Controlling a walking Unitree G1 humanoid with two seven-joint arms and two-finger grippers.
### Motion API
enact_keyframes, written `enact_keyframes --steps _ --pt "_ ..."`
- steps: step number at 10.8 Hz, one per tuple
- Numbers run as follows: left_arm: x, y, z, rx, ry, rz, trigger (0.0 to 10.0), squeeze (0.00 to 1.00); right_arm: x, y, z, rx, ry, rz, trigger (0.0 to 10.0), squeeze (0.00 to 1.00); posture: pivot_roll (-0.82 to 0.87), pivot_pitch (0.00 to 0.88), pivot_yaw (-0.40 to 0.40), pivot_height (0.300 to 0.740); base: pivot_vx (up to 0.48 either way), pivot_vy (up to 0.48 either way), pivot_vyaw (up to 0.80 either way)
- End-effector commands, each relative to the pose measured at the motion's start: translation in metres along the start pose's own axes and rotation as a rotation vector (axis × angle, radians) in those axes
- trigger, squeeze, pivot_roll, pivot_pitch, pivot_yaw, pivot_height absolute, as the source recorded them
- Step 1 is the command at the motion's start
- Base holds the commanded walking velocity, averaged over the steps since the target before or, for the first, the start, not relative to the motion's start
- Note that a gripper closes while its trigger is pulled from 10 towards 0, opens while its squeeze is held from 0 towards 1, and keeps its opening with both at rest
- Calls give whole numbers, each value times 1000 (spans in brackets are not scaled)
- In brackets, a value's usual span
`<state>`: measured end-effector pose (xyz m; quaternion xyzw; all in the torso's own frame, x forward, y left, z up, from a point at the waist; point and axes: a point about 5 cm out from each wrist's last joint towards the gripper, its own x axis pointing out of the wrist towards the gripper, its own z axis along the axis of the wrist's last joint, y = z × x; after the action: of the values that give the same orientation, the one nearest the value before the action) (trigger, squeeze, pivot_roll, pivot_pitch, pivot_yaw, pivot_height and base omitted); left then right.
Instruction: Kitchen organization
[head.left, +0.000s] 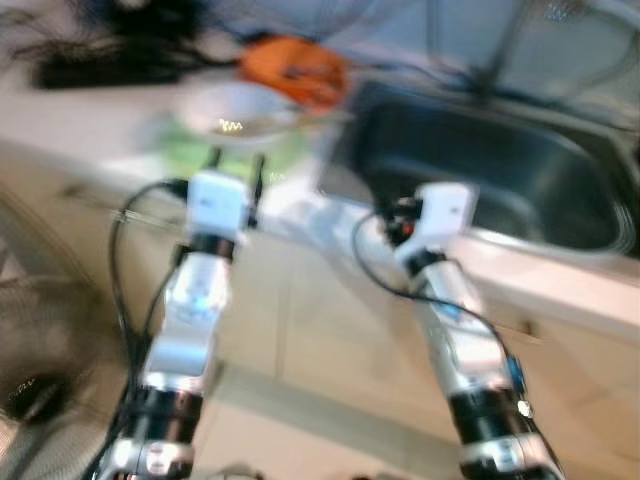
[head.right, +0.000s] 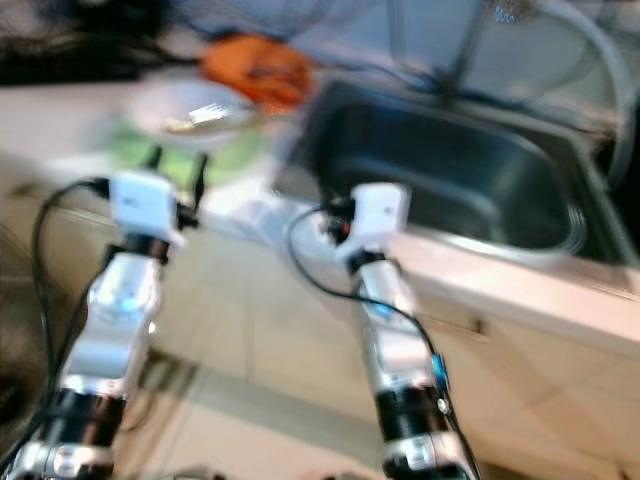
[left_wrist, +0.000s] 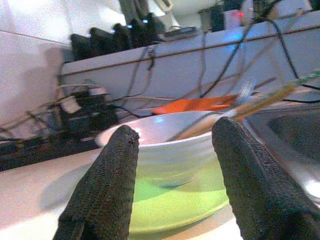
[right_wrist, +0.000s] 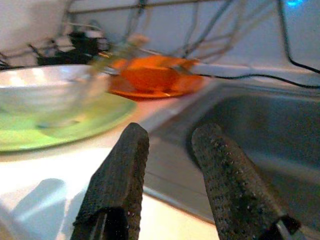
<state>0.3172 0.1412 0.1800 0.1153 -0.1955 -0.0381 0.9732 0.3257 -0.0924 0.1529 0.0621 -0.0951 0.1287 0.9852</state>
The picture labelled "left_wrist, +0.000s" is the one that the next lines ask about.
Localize black power cable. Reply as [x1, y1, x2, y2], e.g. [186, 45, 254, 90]
[268, 18, 301, 80]

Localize white ceramic bowl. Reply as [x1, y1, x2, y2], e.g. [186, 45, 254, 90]
[96, 111, 248, 176]

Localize light green plate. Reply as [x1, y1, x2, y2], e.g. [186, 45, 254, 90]
[128, 162, 230, 233]

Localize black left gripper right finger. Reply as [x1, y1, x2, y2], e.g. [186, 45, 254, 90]
[211, 116, 320, 240]

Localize stainless steel sink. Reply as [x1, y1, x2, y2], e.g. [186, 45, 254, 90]
[246, 99, 320, 208]

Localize black power strip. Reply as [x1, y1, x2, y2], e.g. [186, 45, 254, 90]
[0, 134, 101, 172]

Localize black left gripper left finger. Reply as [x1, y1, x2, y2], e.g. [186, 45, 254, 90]
[53, 124, 140, 240]

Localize brown handled metal utensil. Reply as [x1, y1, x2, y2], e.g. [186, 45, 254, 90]
[253, 76, 277, 89]

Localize black adapters with blue lights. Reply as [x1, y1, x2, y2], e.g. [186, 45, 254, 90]
[69, 12, 166, 61]

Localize orange plastic bowl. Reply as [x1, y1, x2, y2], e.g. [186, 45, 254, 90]
[152, 94, 238, 116]

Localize brown wooden chopstick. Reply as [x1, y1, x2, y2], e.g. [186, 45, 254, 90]
[172, 69, 320, 141]

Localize long silver fork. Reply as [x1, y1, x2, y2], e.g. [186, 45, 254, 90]
[234, 78, 258, 103]

